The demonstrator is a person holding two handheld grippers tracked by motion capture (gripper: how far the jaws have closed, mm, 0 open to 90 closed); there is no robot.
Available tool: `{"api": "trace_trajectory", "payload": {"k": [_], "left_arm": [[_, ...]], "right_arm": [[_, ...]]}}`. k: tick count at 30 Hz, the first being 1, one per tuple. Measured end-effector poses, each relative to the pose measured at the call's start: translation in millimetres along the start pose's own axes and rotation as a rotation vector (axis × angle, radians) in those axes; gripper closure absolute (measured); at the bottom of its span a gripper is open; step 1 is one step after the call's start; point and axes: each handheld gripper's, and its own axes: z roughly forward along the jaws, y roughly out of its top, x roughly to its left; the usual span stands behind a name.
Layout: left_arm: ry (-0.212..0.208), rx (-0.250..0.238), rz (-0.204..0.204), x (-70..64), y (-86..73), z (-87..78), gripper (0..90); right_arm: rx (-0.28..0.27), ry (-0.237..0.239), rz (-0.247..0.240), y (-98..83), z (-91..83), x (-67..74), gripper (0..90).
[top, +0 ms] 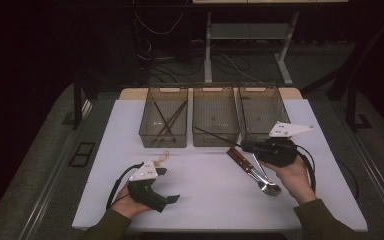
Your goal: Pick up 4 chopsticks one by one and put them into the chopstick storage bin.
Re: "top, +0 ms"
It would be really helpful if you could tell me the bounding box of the black metal stand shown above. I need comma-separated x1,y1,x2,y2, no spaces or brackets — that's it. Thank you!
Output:
72,78,85,131
345,83,374,132

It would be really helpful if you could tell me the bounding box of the right hand-held gripper cable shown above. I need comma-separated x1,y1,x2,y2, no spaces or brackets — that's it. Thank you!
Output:
296,144,317,194

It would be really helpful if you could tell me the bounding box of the steel spoon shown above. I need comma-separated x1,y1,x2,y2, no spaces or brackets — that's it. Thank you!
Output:
252,153,282,197

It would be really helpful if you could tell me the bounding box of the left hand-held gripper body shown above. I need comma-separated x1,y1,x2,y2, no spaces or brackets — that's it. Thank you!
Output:
127,159,168,214

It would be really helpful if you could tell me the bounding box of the person's right hand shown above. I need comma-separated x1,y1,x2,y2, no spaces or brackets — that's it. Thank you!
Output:
261,154,318,205

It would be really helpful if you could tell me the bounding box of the person's left hand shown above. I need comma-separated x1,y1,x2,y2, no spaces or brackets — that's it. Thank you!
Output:
110,181,153,220

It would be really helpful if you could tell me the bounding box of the smoked plastic bin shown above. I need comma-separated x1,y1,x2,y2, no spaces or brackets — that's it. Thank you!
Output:
191,83,241,148
238,83,295,148
138,84,189,149

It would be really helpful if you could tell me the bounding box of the white cable loop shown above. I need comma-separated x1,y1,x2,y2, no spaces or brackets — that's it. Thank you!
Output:
134,12,184,36

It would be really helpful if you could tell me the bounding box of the brown wooden chopstick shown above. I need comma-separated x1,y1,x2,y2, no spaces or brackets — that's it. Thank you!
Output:
157,100,186,137
161,101,188,138

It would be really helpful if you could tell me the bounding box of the black floor outlet frame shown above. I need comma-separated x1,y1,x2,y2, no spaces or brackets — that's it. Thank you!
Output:
67,141,96,168

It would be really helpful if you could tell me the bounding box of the white metal desk frame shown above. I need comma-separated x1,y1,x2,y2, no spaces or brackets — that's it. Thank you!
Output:
193,0,349,87

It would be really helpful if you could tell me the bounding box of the white floor cable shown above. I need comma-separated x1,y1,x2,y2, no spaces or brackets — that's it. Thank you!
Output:
219,53,264,84

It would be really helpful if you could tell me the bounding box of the tangle of black cables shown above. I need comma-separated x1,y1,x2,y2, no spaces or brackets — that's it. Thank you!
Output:
144,54,208,84

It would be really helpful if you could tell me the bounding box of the black floor cable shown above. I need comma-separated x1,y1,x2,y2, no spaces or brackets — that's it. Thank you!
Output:
334,158,361,201

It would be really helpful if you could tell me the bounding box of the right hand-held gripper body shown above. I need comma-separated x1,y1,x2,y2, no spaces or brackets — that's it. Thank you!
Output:
256,121,315,168

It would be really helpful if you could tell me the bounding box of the aluminium floor rail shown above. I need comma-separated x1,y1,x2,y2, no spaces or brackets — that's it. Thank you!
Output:
19,99,93,240
348,129,384,231

